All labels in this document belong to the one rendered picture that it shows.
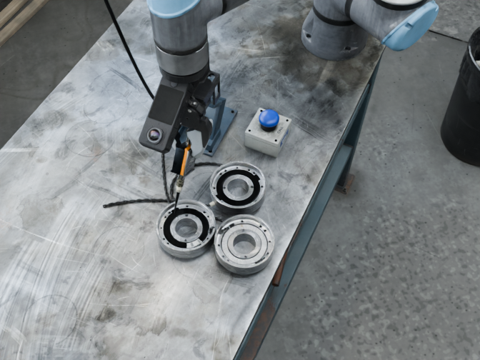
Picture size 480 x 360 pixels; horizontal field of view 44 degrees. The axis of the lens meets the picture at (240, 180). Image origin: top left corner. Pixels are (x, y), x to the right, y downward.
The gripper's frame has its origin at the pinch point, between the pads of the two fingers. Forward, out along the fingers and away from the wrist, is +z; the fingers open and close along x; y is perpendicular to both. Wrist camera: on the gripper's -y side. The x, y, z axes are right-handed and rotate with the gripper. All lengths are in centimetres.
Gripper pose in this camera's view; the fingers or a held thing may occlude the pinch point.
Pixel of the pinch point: (186, 152)
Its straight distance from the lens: 101.9
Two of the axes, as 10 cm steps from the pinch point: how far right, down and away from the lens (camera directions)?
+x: -9.2, -3.2, 2.1
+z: -0.1, 5.6, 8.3
